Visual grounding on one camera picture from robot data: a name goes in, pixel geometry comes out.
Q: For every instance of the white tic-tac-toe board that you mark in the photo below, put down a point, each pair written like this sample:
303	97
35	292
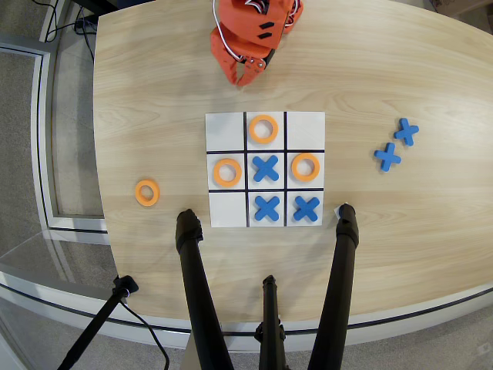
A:
225	133

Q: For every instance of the blue foam cross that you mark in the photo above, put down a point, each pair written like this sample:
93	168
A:
267	208
266	168
406	132
387	156
307	208

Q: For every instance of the black furniture base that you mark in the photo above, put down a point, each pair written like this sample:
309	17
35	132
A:
100	4

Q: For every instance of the small white tag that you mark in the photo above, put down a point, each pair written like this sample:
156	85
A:
336	211

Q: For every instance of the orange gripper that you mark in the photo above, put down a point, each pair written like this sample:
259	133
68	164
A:
228	62

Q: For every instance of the grey metal floor frame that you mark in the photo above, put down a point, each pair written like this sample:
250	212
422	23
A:
44	154

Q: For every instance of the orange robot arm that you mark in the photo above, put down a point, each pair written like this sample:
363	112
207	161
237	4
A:
294	15

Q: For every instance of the thin black tripod leg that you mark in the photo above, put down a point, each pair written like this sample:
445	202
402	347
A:
270	316

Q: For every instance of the black stand pole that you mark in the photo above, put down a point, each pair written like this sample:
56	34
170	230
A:
92	327

